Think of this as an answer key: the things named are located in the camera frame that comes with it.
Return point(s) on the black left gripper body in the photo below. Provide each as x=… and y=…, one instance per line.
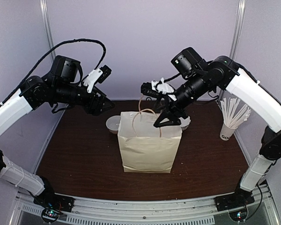
x=90, y=108

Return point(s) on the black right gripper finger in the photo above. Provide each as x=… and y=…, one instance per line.
x=161, y=104
x=165, y=119

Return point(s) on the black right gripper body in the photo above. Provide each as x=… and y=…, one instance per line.
x=172, y=107

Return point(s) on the brown paper bag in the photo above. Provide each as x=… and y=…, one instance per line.
x=143, y=147

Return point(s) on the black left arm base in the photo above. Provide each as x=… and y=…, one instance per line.
x=55, y=202

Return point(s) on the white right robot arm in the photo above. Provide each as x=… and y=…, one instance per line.
x=202, y=77

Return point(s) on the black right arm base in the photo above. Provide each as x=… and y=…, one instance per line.
x=232, y=201

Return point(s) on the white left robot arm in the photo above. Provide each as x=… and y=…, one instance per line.
x=57, y=86

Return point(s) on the white scalloped bowl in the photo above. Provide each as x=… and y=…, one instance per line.
x=185, y=123

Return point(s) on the plain white round bowl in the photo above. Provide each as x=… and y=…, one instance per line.
x=112, y=124

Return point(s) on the paper cup holding straws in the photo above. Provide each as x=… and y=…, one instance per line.
x=233, y=116

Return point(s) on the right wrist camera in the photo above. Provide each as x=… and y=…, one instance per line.
x=155, y=88

